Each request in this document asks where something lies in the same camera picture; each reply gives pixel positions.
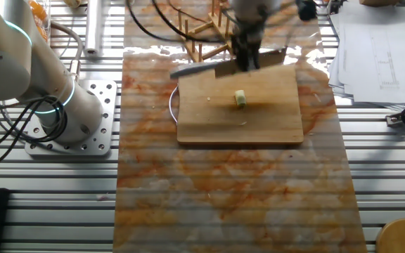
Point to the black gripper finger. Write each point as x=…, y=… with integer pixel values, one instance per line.
x=238, y=59
x=251, y=61

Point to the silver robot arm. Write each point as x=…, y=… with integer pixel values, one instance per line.
x=12, y=70

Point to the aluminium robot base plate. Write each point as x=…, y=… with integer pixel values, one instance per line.
x=105, y=105

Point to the wooden cutting board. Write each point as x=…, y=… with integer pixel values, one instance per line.
x=216, y=123

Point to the wooden peg rack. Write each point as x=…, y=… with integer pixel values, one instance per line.
x=202, y=28

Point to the clear plastic fruit pack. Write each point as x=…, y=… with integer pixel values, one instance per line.
x=44, y=21

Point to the stack of white papers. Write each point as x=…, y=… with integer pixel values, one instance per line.
x=382, y=70

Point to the white plastic wrap roll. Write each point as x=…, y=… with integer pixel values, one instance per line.
x=93, y=28

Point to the orange white marbled mat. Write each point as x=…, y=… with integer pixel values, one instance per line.
x=223, y=196

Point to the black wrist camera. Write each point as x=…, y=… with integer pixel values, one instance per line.
x=306, y=10

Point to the pale green scallion piece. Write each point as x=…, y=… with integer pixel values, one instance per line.
x=240, y=98

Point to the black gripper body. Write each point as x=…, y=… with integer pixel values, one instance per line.
x=245, y=40

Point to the round wooden disc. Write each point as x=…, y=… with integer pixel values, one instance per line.
x=403, y=239

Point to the orange fruit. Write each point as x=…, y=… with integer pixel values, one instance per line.
x=43, y=32
x=39, y=10

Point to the steel cleaver knife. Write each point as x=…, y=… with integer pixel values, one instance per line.
x=192, y=69

